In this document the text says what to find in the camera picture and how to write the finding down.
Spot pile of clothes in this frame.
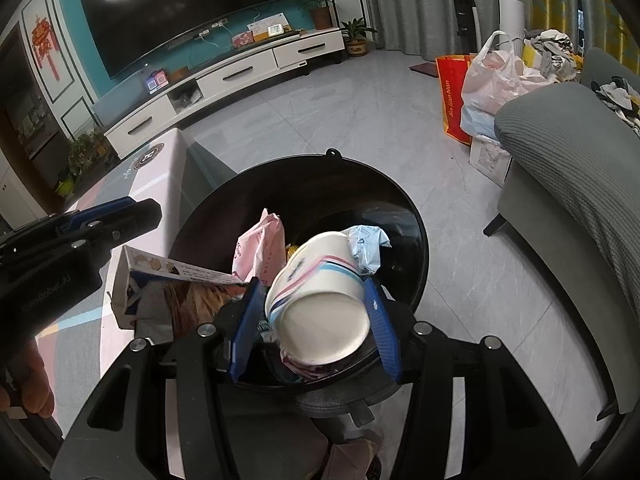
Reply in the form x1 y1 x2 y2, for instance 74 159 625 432
522 29 586 83

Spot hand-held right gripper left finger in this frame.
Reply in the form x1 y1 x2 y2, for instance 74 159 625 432
50 276 266 480

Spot cardboard box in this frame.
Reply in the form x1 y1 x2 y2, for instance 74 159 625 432
468 135 513 188

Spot red knot wall decoration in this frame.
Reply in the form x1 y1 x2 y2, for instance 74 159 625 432
31 15 61 81

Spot black upright vacuum cleaner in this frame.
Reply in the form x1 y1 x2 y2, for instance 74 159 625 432
450 0 482 56

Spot black trash bin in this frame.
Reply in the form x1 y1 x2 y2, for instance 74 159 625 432
167 148 430 426

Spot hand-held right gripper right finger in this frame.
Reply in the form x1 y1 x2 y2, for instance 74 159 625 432
361 277 624 480

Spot printed cardboard carton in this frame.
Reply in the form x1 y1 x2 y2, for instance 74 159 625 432
111 246 251 342

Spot grey curtain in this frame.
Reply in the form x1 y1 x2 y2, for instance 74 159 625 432
370 0 536 56

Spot white desk calendar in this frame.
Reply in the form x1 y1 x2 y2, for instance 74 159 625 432
247 11 292 41

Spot white plastic bag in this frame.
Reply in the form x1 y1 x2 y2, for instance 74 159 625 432
460 30 551 138

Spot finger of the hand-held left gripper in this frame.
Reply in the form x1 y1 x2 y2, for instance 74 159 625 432
82 199 164 252
55 198 137 232

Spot potted plant in brown pot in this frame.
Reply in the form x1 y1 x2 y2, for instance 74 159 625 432
300 0 338 31

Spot white power strip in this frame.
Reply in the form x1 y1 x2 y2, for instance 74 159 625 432
194 19 231 38

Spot dark wooden cabinet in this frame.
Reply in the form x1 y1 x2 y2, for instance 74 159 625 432
0 50 71 216

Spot small potted floor plant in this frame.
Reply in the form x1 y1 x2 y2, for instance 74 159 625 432
340 17 378 56

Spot white air purifier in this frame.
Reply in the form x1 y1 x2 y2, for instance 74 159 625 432
497 0 530 43

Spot white paper cup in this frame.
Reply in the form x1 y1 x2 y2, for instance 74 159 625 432
263 231 372 363

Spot clothes on sofa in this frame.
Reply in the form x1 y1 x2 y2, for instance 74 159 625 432
590 76 640 133

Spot grey sofa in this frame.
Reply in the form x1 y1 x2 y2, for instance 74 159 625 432
482 47 640 361

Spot large black television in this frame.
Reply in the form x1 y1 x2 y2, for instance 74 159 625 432
80 0 313 80

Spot leafy plants by cabinet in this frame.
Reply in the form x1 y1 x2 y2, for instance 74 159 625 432
55 127 113 196

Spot red shopping bag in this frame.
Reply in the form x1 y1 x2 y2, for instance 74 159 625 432
436 54 478 147

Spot pink printed wrapper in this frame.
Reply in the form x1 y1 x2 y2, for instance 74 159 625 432
232 208 287 283

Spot light blue plastic packet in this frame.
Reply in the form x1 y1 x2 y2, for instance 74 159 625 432
341 225 391 277

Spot person's left hand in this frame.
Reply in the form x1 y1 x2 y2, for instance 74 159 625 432
0 339 56 418

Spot white television stand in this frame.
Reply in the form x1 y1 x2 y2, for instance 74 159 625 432
102 27 347 161

